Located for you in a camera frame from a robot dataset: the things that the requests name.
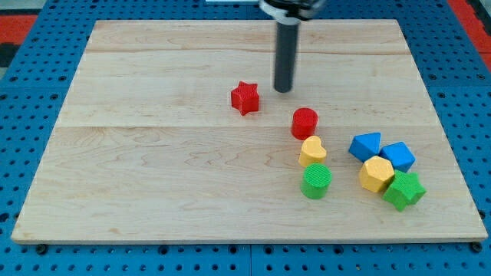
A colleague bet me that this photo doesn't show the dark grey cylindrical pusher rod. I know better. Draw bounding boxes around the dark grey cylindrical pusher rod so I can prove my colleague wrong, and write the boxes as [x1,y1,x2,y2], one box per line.
[274,22,299,93]

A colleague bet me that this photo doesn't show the black white robot end effector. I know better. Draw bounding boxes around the black white robot end effector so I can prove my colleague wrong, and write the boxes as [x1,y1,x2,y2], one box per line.
[259,0,326,24]

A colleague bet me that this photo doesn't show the red star block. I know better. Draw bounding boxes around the red star block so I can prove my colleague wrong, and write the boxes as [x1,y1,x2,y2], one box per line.
[231,81,259,116]

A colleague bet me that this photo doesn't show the green star block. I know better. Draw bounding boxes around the green star block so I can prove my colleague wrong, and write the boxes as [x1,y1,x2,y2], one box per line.
[382,169,427,212]

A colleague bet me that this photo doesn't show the red cylinder block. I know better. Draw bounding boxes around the red cylinder block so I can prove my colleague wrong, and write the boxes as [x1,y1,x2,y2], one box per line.
[291,107,318,140]

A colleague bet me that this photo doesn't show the yellow heart block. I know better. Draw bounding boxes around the yellow heart block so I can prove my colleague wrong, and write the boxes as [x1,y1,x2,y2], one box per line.
[298,136,327,167]

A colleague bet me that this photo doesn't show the blue triangle block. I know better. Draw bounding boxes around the blue triangle block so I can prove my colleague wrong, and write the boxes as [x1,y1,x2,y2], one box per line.
[348,132,381,163]

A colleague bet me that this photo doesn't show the green cylinder block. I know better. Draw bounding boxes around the green cylinder block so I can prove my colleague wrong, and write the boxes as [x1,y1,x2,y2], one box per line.
[300,163,332,199]

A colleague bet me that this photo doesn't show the light wooden board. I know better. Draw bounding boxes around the light wooden board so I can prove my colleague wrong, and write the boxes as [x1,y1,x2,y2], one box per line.
[12,19,488,245]

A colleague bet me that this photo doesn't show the blue pentagon block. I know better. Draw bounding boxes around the blue pentagon block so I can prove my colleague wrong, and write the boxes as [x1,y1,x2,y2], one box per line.
[379,142,416,173]

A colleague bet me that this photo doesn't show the yellow hexagon block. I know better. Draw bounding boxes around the yellow hexagon block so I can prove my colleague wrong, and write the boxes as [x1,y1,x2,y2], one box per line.
[358,156,395,192]

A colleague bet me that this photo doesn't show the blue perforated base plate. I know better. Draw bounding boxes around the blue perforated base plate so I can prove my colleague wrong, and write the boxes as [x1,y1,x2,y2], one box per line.
[1,0,490,275]

